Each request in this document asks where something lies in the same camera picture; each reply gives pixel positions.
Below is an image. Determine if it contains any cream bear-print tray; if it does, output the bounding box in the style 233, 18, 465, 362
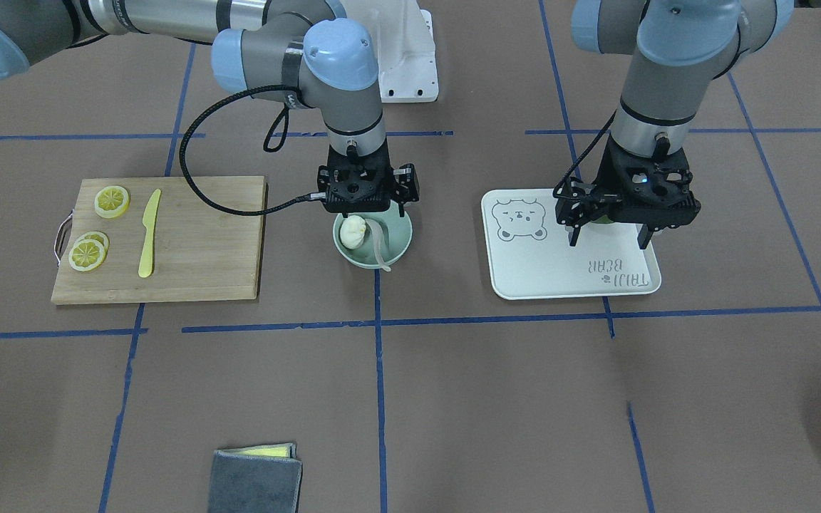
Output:
481, 189, 662, 300

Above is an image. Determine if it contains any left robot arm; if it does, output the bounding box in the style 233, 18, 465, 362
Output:
553, 1, 795, 248

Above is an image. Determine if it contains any grey folded cloth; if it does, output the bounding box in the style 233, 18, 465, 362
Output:
207, 442, 303, 512

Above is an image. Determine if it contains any upper lemon slice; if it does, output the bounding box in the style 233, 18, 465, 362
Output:
93, 185, 130, 219

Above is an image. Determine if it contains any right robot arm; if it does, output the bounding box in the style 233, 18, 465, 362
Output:
0, 1, 420, 217

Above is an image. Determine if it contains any hidden lemon slice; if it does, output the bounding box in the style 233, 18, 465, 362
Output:
75, 231, 110, 251

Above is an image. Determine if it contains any green avocado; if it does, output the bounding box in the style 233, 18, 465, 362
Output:
591, 215, 614, 225

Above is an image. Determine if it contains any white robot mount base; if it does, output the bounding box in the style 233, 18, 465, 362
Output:
342, 1, 440, 103

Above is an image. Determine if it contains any yellow plastic knife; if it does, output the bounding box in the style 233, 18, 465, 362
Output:
138, 189, 162, 279

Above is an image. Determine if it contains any wooden cutting board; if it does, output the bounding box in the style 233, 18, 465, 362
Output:
51, 177, 264, 305

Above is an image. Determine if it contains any white plastic spoon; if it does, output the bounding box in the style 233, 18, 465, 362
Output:
365, 218, 392, 272

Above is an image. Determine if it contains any light green bowl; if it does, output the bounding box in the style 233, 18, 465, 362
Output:
332, 204, 413, 269

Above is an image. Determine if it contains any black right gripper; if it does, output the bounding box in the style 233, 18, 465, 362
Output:
317, 146, 420, 220

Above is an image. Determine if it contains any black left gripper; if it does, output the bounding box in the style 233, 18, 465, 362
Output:
553, 137, 701, 250

